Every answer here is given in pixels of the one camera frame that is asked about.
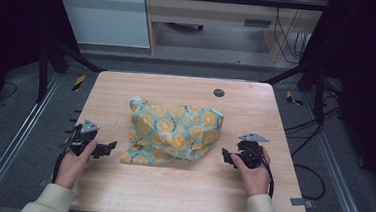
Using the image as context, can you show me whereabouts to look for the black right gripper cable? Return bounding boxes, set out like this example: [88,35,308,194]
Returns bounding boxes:
[258,155,278,199]

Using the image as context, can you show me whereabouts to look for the black floor cable bundle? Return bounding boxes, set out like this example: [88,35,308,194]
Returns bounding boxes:
[282,76,346,162]

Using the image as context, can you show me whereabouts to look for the aluminium floor rail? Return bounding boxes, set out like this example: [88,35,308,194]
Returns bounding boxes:
[292,90,376,212]
[0,68,63,212]

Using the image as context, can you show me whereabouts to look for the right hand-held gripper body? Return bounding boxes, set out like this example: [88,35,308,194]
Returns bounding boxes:
[234,130,271,171]

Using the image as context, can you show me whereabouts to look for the white cabinet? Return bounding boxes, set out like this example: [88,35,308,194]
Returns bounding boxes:
[49,0,154,49]

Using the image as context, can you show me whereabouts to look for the yellow black tape strip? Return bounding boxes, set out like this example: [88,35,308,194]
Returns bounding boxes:
[72,73,87,93]
[284,90,305,107]

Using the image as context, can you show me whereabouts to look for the teal cloth with orange print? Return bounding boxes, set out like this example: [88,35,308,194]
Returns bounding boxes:
[119,95,226,171]

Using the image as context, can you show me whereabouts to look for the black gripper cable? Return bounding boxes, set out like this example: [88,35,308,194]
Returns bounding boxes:
[258,155,278,199]
[51,139,75,186]

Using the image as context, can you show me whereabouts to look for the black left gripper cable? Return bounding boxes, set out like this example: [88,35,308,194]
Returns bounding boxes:
[51,139,75,186]

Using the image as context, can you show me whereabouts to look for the black curtain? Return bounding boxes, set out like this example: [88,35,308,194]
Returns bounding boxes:
[0,0,84,136]
[289,0,376,200]

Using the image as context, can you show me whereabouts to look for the black looped floor cable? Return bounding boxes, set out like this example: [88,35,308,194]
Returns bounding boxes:
[289,162,328,202]

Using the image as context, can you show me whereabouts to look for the person's right hand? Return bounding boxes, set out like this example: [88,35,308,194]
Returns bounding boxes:
[227,144,273,199]

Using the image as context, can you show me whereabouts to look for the black hanging desk cables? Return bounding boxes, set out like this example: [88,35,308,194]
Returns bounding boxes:
[269,0,314,66]

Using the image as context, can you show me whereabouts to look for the grey metal table bracket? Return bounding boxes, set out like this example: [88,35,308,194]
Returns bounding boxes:
[289,196,315,210]

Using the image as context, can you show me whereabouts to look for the black frame post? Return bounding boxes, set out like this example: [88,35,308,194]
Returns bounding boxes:
[260,55,330,126]
[35,37,106,108]

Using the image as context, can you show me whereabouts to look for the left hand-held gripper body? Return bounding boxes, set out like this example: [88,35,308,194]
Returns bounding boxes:
[63,117,102,158]

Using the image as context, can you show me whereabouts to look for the person's left hand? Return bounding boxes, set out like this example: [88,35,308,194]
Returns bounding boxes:
[54,136,98,192]

